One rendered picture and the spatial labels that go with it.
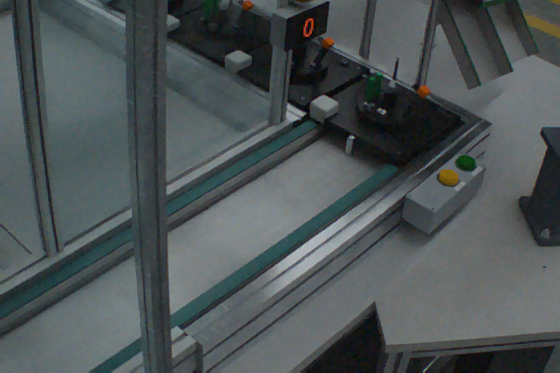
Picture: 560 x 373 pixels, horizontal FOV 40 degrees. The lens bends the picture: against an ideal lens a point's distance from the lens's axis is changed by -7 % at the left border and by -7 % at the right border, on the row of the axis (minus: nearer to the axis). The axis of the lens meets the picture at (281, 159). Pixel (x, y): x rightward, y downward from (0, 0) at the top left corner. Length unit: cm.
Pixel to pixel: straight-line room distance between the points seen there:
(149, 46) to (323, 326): 76
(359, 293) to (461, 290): 20
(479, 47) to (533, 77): 38
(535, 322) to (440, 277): 21
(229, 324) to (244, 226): 29
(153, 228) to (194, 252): 53
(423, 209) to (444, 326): 24
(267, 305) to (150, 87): 60
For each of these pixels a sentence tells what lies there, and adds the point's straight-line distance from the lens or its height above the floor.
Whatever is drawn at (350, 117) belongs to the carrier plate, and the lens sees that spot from 172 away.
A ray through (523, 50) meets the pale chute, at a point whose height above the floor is 100.
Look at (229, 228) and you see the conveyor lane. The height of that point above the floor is 92.
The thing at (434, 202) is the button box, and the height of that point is 96.
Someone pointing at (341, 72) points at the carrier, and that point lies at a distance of 187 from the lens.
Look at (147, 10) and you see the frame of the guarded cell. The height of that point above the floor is 157.
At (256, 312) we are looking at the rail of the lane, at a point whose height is 95.
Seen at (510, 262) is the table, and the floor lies 86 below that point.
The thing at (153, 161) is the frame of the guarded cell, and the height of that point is 139.
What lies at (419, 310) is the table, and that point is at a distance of 148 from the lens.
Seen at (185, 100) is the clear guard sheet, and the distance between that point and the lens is 145.
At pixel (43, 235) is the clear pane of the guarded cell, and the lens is 83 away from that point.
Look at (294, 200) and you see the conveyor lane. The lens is 157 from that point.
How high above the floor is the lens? 192
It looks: 37 degrees down
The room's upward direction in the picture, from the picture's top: 6 degrees clockwise
